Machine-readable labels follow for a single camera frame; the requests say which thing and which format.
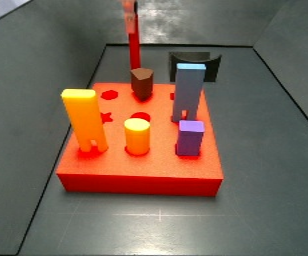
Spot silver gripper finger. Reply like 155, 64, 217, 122
121, 0, 136, 34

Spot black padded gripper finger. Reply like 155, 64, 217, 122
135, 0, 139, 14

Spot red arch block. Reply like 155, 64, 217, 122
129, 16, 141, 69

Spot blue arch block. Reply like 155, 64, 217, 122
173, 63, 207, 122

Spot yellow arch block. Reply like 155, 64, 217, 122
61, 89, 109, 152

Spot red foam peg board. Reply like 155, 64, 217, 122
57, 83, 224, 196

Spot brown pentagon block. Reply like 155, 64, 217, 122
131, 68, 155, 101

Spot yellow cylinder block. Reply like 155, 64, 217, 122
124, 118, 151, 155

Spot purple rectangular block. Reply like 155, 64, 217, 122
176, 120, 205, 156

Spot black curved bracket stand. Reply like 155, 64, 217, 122
168, 51, 224, 83

